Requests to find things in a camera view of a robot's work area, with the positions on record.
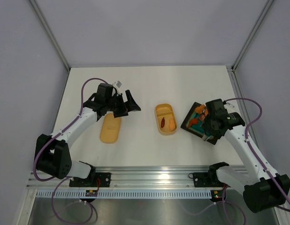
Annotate black teal square plate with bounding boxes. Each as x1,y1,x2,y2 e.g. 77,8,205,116
181,102,223,145

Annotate tan lunch box lid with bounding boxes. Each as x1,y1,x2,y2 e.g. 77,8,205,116
100,113,122,144

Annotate white slotted cable duct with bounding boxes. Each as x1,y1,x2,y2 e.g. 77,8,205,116
36,189,212,199

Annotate left aluminium frame post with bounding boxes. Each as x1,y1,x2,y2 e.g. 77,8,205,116
27,0,71,74

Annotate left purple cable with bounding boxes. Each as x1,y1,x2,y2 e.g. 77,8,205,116
33,78,108,223

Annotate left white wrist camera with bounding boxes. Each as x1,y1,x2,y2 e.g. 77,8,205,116
112,81,122,93

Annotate pale orange food piece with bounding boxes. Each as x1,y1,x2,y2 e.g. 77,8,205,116
169,119,176,131

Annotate right aluminium frame post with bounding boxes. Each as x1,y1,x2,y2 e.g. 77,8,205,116
231,0,276,72

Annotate orange fried nugget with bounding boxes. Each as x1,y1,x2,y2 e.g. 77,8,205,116
195,105,206,114

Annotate aluminium mounting rail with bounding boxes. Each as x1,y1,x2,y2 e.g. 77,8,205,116
26,165,209,190

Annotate black base bracket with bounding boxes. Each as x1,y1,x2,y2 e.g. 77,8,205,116
69,172,111,188
188,172,224,188

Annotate tan lunch box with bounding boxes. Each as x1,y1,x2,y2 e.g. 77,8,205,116
155,103,177,135

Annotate right black base bracket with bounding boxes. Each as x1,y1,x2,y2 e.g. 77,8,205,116
188,172,224,188

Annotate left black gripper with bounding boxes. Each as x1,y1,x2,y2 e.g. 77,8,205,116
105,90,140,118

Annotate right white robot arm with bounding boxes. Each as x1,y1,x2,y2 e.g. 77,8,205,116
202,99,290,213

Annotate left black base bracket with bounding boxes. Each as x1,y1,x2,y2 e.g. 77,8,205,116
69,172,111,188

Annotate red bacon piece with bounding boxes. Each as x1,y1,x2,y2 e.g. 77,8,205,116
198,114,206,121

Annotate aluminium frame post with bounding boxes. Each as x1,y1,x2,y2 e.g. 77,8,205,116
231,0,276,72
27,0,71,74

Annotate metal tongs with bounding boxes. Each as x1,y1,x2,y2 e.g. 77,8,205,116
201,134,214,142

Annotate orange chicken wing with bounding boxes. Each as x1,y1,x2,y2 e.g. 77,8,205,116
188,118,198,128

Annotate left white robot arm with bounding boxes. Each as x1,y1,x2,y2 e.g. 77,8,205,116
33,83,141,187

